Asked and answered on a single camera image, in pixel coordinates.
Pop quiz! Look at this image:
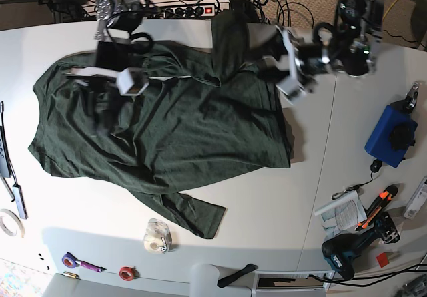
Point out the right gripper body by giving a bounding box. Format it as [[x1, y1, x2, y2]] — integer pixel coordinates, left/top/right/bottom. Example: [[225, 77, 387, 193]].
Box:
[[66, 41, 149, 97]]

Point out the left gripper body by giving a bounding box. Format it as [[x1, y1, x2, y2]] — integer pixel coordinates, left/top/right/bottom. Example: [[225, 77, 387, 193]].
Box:
[[276, 28, 332, 105]]

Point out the dark green t-shirt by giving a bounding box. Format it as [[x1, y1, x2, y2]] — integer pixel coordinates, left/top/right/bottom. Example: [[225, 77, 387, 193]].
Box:
[[29, 11, 292, 239]]

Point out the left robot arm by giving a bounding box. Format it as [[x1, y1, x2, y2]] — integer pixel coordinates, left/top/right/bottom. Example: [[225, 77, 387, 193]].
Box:
[[252, 0, 384, 103]]

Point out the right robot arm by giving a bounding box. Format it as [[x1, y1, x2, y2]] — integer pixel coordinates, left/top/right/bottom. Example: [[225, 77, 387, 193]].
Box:
[[67, 0, 155, 133]]

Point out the black power strip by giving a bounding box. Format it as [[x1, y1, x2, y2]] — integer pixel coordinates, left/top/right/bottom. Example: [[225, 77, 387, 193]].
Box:
[[153, 5, 217, 19]]

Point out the metal clamp tool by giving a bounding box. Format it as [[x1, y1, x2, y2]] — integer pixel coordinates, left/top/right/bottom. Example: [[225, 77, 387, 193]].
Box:
[[404, 81, 420, 114]]

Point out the blue plastic box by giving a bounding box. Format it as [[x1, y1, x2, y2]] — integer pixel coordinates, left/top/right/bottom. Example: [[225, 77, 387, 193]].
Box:
[[364, 100, 418, 168]]

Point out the silver carabiner clip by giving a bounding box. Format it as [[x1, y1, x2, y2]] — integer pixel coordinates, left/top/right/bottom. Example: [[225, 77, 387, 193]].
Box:
[[331, 184, 361, 200]]

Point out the white tape roll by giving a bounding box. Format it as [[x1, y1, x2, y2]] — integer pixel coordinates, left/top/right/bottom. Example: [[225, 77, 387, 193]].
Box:
[[0, 209, 25, 238]]

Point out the purple tape roll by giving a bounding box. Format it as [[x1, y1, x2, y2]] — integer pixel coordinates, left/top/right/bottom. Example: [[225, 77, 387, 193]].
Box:
[[61, 252, 79, 269]]

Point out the orange black utility knife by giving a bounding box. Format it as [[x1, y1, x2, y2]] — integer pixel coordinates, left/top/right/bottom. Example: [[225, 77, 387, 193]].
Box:
[[355, 184, 398, 232]]

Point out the white paper manual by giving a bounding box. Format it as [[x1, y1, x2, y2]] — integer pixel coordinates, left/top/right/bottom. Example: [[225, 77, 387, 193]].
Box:
[[314, 190, 366, 238]]

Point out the red tape roll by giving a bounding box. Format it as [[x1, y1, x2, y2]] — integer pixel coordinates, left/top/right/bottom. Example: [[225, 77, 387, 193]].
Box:
[[119, 266, 136, 281]]

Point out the brass small cylinder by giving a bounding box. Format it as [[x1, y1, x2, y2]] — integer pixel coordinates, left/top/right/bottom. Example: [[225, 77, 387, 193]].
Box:
[[63, 272, 79, 280]]

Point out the red square sticker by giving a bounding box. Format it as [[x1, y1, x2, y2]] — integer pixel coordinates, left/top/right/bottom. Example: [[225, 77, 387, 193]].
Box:
[[376, 252, 390, 268]]

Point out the yellow cable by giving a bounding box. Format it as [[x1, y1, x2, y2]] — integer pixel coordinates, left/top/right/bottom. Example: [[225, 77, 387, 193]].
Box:
[[380, 0, 410, 41]]

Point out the black cordless drill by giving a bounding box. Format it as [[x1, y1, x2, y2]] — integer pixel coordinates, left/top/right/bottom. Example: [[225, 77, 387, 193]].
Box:
[[322, 212, 400, 280]]

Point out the black strap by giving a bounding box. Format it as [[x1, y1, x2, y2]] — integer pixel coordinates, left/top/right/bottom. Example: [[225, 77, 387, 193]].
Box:
[[217, 263, 257, 288]]

